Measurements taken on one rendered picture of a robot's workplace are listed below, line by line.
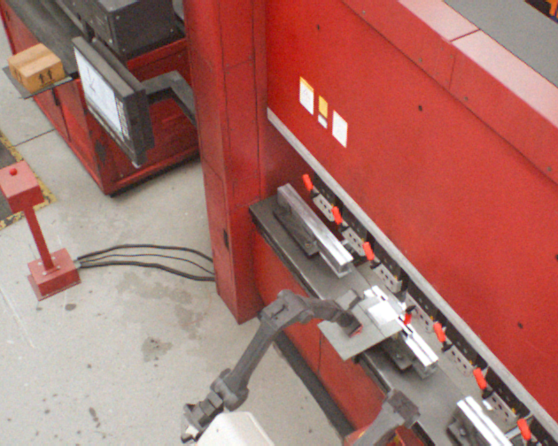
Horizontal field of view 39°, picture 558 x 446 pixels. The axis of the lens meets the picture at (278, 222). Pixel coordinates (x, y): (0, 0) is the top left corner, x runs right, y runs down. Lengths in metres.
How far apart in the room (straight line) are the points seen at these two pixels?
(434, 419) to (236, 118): 1.36
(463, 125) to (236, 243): 1.78
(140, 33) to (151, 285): 1.85
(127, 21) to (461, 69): 1.29
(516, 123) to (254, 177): 1.70
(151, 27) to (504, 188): 1.44
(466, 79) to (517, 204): 0.34
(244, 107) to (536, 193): 1.46
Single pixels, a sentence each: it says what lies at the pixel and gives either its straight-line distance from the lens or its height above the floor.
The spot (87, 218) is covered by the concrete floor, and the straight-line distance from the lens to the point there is 4.78.
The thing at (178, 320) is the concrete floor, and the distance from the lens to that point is 4.21.
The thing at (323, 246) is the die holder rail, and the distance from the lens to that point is 3.25.
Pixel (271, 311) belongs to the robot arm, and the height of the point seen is 1.58.
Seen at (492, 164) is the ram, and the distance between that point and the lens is 2.07.
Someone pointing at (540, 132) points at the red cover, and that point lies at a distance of 1.87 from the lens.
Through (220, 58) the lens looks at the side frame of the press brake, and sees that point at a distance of 2.92.
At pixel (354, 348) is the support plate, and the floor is 1.00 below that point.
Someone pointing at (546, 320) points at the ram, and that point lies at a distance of 2.19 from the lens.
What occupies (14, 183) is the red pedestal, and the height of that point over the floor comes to 0.80.
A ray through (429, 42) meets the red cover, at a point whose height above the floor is 2.25.
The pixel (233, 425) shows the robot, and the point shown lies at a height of 1.38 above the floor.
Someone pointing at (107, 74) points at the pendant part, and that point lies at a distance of 3.09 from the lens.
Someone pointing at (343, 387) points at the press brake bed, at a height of 0.46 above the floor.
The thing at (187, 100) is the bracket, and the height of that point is 1.21.
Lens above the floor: 3.45
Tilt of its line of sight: 49 degrees down
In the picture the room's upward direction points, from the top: 1 degrees counter-clockwise
